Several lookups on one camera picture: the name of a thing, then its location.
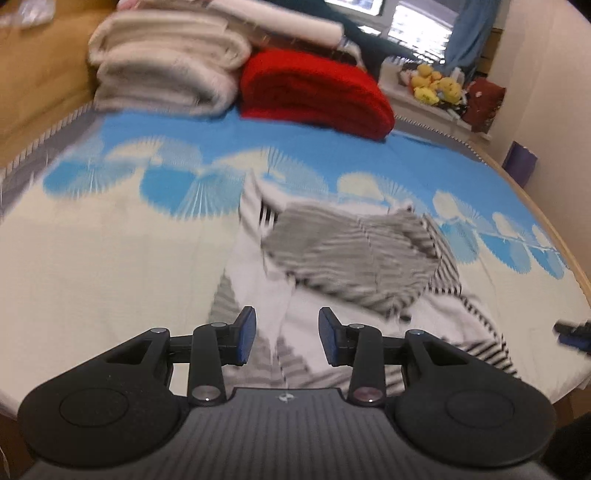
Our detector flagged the striped black and white top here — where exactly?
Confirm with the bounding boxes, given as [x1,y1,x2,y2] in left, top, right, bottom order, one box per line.
[210,178,522,393]

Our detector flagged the wooden headboard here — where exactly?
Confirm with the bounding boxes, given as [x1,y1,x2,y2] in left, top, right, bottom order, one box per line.
[0,0,118,174]

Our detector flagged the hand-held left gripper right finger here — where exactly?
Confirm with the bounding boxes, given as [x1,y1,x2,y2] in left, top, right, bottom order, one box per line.
[318,308,478,407]

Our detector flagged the folded quilts on top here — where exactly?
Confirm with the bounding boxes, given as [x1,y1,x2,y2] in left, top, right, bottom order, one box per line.
[212,0,345,48]

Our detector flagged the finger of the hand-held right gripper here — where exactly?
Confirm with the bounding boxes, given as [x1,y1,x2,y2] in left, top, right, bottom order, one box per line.
[554,320,591,355]

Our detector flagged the wooden bed side rail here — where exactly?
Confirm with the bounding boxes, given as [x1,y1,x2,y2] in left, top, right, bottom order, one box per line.
[480,143,591,305]

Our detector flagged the dark teal garment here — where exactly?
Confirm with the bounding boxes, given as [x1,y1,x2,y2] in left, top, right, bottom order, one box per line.
[272,0,398,77]

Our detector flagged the white windowsill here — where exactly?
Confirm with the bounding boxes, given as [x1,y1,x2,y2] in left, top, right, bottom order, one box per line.
[379,55,492,145]

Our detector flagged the clear plastic bag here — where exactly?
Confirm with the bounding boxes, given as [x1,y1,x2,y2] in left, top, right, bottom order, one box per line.
[0,0,56,29]

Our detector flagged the purple paper bag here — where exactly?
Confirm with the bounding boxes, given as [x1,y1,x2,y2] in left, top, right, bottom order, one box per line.
[502,141,539,188]

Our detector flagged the dark red cushion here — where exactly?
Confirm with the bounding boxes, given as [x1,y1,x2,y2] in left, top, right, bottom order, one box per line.
[462,78,506,134]

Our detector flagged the cream folded blanket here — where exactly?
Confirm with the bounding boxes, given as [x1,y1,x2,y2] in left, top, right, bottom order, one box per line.
[88,9,252,70]

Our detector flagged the red folded blanket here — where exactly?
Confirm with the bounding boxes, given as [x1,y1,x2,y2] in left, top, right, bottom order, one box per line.
[239,48,396,141]

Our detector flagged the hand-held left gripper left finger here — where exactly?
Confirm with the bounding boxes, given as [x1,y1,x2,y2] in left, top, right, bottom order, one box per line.
[99,306,257,408]

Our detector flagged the blue curtain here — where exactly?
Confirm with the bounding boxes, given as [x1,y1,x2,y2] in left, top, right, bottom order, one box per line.
[443,0,509,81]

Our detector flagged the yellow plush toy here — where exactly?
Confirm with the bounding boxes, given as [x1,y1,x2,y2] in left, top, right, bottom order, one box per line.
[436,78,463,106]
[411,64,440,104]

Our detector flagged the blue patterned bed sheet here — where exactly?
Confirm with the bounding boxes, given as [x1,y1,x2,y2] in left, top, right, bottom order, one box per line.
[0,104,591,416]

